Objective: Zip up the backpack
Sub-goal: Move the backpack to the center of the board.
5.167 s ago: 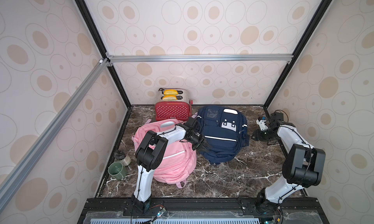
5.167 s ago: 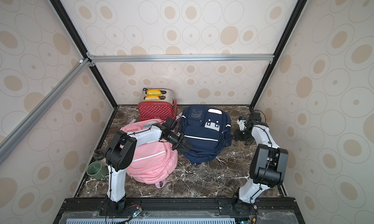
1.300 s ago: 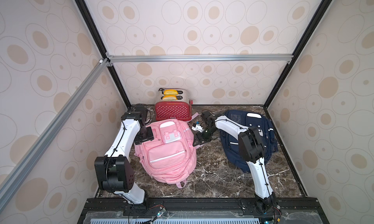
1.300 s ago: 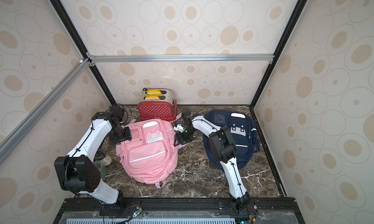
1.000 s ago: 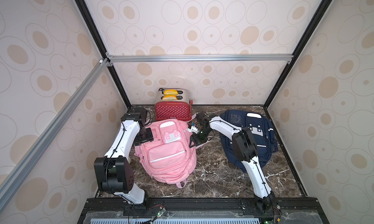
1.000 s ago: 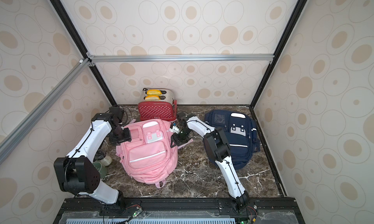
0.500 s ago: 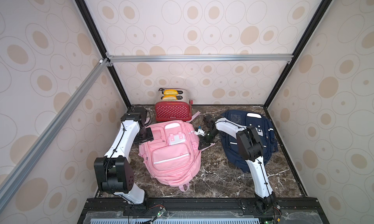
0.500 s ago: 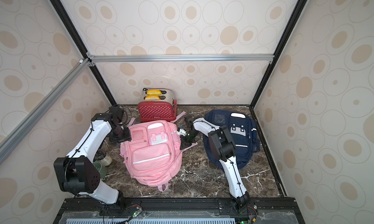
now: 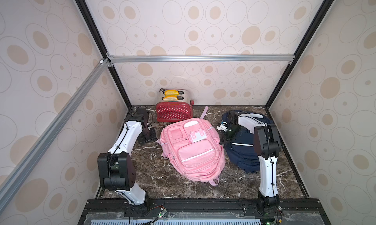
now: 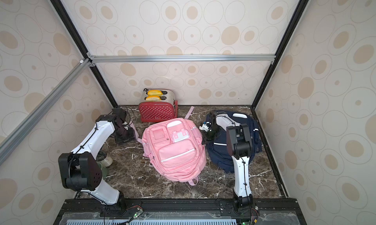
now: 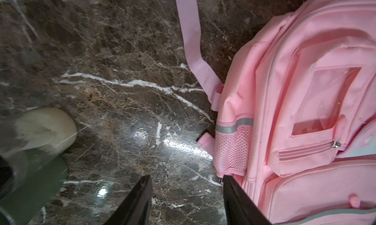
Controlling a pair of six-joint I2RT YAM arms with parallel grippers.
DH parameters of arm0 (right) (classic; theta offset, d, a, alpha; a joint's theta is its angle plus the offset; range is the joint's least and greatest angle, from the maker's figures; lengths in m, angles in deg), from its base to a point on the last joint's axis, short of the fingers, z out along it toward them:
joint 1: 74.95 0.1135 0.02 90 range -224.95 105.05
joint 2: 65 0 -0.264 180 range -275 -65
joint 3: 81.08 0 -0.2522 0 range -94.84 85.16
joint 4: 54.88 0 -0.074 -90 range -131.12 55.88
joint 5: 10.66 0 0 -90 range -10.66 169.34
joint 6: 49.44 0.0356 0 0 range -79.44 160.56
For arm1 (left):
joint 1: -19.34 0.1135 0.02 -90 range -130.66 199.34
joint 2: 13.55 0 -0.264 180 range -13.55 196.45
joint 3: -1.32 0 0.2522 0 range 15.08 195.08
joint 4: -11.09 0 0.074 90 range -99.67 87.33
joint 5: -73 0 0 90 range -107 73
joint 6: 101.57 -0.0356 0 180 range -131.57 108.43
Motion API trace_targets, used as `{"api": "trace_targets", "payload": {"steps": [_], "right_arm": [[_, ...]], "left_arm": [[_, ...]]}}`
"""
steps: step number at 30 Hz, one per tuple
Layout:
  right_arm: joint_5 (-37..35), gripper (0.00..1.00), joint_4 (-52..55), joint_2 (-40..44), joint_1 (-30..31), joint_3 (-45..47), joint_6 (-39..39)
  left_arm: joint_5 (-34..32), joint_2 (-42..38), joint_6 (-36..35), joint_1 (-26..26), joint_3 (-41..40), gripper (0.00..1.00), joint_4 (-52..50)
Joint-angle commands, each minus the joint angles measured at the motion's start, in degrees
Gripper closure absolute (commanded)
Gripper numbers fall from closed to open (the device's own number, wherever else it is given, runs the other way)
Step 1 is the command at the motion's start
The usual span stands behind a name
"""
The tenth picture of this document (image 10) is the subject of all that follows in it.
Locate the black right corner post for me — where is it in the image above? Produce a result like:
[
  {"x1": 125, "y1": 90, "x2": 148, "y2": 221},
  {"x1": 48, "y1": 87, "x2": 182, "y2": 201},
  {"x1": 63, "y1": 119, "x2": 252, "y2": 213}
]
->
[{"x1": 251, "y1": 0, "x2": 310, "y2": 110}]

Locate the small glass jar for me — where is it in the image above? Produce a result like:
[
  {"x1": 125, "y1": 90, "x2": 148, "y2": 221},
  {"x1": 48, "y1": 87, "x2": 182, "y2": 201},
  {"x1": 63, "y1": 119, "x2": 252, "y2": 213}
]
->
[{"x1": 96, "y1": 150, "x2": 113, "y2": 168}]

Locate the pink backpack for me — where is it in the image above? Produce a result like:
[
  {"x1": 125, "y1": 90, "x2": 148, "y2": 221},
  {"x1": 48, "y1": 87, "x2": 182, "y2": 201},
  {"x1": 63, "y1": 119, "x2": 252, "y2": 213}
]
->
[{"x1": 135, "y1": 106, "x2": 206, "y2": 186}]

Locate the green ceramic mug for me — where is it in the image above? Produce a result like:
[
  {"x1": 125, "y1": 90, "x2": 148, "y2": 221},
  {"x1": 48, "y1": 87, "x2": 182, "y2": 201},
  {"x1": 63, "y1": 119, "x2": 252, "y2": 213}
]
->
[{"x1": 97, "y1": 162, "x2": 108, "y2": 179}]

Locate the navy blue backpack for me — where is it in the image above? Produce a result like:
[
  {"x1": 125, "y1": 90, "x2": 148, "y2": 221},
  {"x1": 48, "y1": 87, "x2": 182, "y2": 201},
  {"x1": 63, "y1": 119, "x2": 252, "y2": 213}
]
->
[{"x1": 206, "y1": 110, "x2": 262, "y2": 173}]

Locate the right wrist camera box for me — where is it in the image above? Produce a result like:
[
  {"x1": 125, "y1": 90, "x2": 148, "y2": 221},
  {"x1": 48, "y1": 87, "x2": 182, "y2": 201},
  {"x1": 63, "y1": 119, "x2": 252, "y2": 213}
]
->
[{"x1": 199, "y1": 122, "x2": 211, "y2": 132}]

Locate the horizontal aluminium frame bar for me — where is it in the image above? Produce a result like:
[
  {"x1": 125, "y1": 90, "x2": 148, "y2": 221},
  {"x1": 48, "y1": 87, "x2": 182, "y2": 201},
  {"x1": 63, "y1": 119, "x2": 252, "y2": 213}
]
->
[{"x1": 90, "y1": 54, "x2": 276, "y2": 63}]

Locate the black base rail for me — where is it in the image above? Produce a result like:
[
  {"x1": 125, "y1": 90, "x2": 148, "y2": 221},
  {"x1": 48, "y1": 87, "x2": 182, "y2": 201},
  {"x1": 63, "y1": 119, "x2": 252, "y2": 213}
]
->
[{"x1": 54, "y1": 198, "x2": 306, "y2": 225}]

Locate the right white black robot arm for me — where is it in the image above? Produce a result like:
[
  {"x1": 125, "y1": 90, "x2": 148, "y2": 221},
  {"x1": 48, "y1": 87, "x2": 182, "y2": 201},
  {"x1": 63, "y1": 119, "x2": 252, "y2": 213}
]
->
[{"x1": 199, "y1": 111, "x2": 255, "y2": 208}]

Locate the diagonal aluminium frame bar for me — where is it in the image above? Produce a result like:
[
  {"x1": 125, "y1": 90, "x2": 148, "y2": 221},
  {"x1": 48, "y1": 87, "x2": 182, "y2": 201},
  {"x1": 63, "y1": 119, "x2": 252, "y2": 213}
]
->
[{"x1": 1, "y1": 58, "x2": 90, "y2": 164}]

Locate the black left corner post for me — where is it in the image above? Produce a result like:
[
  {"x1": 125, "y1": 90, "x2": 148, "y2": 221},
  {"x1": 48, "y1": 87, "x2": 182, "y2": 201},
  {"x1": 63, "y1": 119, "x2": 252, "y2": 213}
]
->
[{"x1": 49, "y1": 0, "x2": 118, "y2": 108}]

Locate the black corner post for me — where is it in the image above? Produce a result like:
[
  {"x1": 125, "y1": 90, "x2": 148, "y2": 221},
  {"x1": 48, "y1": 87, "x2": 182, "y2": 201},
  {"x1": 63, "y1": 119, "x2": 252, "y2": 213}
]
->
[
  {"x1": 251, "y1": 0, "x2": 310, "y2": 110},
  {"x1": 49, "y1": 0, "x2": 118, "y2": 108}
]

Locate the red polka dot toaster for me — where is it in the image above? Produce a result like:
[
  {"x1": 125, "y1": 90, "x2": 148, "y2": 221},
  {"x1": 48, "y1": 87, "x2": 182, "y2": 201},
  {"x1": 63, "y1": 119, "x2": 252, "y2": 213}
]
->
[{"x1": 139, "y1": 89, "x2": 178, "y2": 123}]

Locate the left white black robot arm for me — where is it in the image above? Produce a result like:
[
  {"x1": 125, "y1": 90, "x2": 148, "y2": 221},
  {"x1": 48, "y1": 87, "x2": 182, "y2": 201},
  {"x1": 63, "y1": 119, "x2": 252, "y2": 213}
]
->
[{"x1": 58, "y1": 107, "x2": 136, "y2": 210}]

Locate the right yellow toast slice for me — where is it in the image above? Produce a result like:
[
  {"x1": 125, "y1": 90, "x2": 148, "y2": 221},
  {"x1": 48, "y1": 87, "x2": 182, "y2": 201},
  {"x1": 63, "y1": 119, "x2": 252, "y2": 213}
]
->
[{"x1": 145, "y1": 96, "x2": 162, "y2": 102}]

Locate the yellow toast slice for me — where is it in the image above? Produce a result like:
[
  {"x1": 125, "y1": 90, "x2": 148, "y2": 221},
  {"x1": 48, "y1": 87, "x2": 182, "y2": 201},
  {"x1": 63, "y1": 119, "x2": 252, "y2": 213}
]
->
[
  {"x1": 145, "y1": 96, "x2": 162, "y2": 102},
  {"x1": 147, "y1": 90, "x2": 164, "y2": 96}
]

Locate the left yellow toast slice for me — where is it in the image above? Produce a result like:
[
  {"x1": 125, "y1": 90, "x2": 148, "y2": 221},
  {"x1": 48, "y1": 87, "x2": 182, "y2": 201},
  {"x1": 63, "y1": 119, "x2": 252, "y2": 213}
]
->
[{"x1": 147, "y1": 90, "x2": 164, "y2": 96}]

